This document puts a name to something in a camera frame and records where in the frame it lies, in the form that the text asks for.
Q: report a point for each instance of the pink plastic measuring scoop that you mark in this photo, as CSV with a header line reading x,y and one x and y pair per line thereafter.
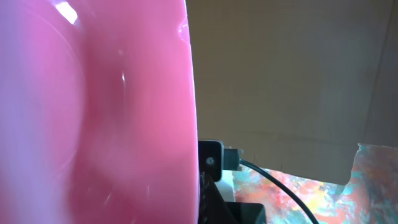
x,y
98,117

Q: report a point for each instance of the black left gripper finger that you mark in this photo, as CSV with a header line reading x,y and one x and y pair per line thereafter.
x,y
212,208

